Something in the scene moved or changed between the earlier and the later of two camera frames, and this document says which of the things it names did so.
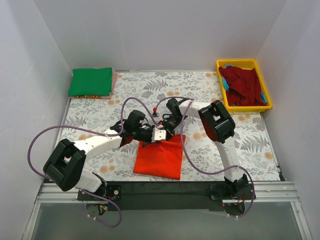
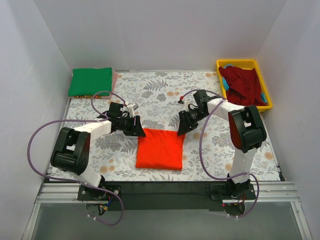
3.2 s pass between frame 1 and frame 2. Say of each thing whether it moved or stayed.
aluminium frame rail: stayed
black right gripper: moved
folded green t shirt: stayed
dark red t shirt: stayed
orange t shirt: moved
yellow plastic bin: stayed
